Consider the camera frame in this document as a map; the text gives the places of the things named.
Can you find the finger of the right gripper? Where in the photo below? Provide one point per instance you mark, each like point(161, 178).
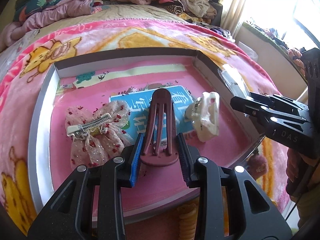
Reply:
point(262, 99)
point(250, 107)

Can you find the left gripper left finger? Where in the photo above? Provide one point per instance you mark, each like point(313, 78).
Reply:
point(135, 159)

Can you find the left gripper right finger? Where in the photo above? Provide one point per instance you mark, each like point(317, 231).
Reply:
point(188, 156)

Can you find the maroon hair clip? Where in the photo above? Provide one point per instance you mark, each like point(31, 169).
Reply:
point(160, 147)

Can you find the earrings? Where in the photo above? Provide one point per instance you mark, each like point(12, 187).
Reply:
point(234, 81)

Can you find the pink bow hair clip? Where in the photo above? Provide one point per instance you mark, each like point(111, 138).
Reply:
point(98, 136)

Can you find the white cloud hair clip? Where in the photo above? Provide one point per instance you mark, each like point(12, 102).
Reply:
point(204, 115)

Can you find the pink pompom snap clip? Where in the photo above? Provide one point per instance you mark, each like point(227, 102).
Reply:
point(257, 166)

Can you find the white plastic bag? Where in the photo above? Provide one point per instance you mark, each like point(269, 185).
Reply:
point(249, 51)

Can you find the grey cardboard box tray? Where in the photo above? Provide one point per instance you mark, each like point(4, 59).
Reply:
point(131, 75)

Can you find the beige curtain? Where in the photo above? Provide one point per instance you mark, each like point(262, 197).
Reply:
point(232, 15)

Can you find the pile of mixed clothes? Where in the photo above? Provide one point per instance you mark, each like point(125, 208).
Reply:
point(204, 13)

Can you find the pink cartoon bear blanket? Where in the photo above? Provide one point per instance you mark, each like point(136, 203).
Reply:
point(21, 85)

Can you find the pink quilted jacket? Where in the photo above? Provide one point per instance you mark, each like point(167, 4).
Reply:
point(64, 9)

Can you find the dark floral pillow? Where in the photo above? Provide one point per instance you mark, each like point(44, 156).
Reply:
point(25, 8)

